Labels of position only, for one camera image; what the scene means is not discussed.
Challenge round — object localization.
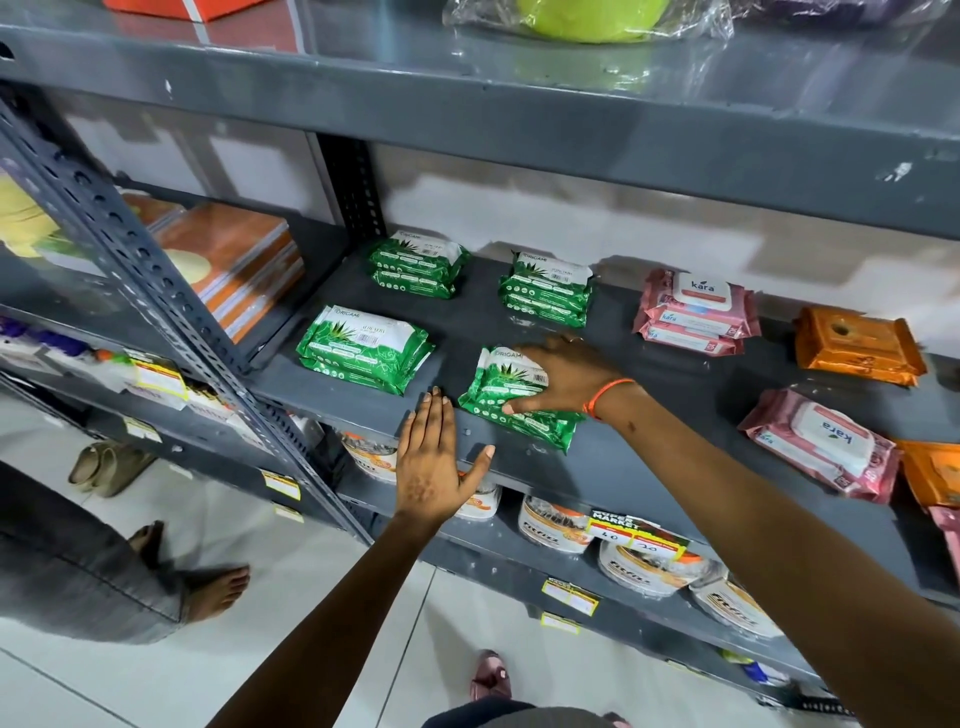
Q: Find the orange wipes pack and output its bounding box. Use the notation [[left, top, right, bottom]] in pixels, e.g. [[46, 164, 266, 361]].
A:
[[896, 440, 960, 511]]

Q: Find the small blue green packet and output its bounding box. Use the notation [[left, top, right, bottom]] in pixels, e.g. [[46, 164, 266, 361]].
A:
[[718, 647, 794, 689]]

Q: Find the grey metal shelf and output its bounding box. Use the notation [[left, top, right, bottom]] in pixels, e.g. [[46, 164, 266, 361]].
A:
[[0, 0, 960, 718]]

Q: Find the pink left sandal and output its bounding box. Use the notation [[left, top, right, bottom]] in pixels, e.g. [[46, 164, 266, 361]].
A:
[[469, 649, 514, 703]]

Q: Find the pink wet wipes packet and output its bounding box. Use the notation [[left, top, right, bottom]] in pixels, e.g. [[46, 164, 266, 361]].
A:
[[633, 269, 763, 340], [737, 387, 901, 505], [637, 320, 745, 358], [928, 506, 960, 583]]

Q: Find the person's right forearm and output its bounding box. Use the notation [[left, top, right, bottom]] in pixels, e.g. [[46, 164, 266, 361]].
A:
[[596, 382, 960, 728]]

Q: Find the person's left forearm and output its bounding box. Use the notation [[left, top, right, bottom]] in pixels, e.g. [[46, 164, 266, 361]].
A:
[[206, 513, 451, 728]]

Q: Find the green wipes pack handled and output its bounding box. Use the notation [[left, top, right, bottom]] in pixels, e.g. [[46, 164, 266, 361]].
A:
[[458, 393, 580, 454], [470, 345, 585, 429]]

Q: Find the row of white orange pouches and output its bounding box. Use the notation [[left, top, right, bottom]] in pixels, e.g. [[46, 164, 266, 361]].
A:
[[338, 431, 785, 640]]

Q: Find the person's right hand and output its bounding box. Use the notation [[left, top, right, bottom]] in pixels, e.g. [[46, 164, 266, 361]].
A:
[[500, 333, 630, 418]]

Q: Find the person's grey ribbed top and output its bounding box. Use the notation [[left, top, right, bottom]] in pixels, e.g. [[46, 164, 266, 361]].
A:
[[479, 706, 618, 728]]

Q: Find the person's dark blue garment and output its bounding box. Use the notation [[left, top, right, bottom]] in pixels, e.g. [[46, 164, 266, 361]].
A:
[[421, 698, 535, 728]]

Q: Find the row of small toiletry items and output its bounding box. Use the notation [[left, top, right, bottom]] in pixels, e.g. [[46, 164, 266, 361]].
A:
[[0, 314, 249, 444]]

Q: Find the beige sandal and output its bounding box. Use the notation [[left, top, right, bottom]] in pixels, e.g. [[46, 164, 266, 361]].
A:
[[93, 443, 159, 500], [68, 440, 106, 487]]

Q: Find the orange wipes stack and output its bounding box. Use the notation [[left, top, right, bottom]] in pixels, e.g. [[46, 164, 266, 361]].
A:
[[794, 305, 929, 388]]

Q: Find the orange red box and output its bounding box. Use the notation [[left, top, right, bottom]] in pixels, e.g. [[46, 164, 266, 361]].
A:
[[101, 0, 265, 24]]

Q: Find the person's left hand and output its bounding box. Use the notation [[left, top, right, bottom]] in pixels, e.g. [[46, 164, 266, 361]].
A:
[[395, 386, 497, 528]]

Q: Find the black red yellow promo tag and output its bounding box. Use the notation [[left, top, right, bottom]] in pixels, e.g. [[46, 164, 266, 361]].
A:
[[586, 508, 690, 562]]

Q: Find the purple bottle in wrap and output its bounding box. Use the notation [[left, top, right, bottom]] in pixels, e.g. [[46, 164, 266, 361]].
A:
[[731, 0, 954, 30]]

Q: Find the orange wristband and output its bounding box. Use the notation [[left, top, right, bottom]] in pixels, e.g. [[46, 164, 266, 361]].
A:
[[582, 377, 637, 421]]

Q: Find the yellow packet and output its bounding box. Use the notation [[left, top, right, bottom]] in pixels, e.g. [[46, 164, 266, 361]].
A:
[[0, 173, 63, 261]]

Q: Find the green wipes stack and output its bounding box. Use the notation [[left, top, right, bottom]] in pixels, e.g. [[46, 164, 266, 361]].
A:
[[296, 230, 595, 397]]

